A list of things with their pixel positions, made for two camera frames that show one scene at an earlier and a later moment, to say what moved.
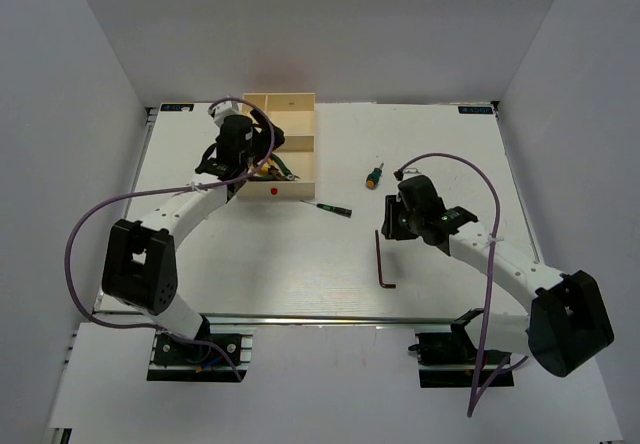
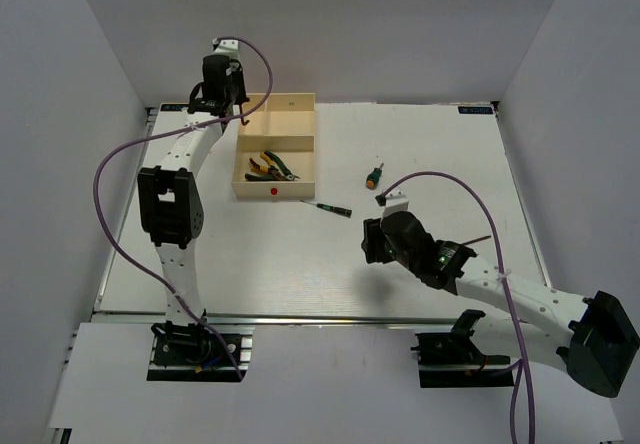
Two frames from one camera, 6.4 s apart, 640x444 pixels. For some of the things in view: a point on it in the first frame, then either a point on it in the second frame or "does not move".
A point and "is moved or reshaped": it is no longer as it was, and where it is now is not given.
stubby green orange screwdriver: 373,177 does not move
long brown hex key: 383,285 is moved or reshaped
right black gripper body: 401,224 to 377,240
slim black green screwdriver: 330,208 does not move
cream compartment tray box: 294,113 does not move
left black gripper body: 259,143 to 236,91
